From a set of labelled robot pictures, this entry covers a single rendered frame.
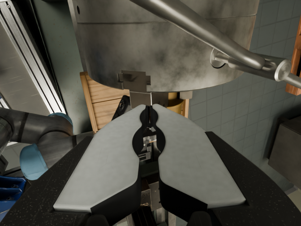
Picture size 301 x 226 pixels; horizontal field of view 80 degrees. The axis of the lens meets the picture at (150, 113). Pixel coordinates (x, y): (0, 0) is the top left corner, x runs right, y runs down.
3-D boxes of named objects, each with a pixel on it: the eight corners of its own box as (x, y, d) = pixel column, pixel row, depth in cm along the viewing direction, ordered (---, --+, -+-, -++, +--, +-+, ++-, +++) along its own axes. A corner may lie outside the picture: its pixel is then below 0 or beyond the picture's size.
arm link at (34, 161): (23, 136, 40) (12, 162, 33) (75, 126, 43) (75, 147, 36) (35, 163, 44) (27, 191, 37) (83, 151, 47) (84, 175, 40)
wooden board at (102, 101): (79, 71, 54) (79, 76, 51) (185, 57, 64) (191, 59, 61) (97, 149, 69) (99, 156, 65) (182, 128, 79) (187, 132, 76)
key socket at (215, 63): (217, 44, 27) (233, 47, 25) (208, 66, 28) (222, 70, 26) (202, 36, 25) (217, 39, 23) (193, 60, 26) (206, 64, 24)
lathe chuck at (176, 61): (70, 20, 42) (96, 28, 17) (184, 14, 53) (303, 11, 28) (79, 60, 46) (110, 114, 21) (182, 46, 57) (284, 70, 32)
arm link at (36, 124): (32, 104, 48) (23, 124, 39) (76, 113, 53) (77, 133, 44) (27, 128, 50) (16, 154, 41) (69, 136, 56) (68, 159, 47)
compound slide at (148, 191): (120, 186, 67) (123, 198, 63) (146, 178, 70) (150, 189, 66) (126, 219, 77) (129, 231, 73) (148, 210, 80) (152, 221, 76)
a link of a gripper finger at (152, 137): (163, 127, 47) (131, 134, 45) (163, 121, 46) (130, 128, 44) (170, 136, 43) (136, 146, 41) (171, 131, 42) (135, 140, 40)
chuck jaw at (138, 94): (147, 52, 36) (118, 69, 26) (171, 53, 34) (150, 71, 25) (149, 102, 41) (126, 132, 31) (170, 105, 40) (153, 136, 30)
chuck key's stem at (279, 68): (213, 47, 27) (296, 63, 18) (208, 61, 28) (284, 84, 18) (203, 42, 26) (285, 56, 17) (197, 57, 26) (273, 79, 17)
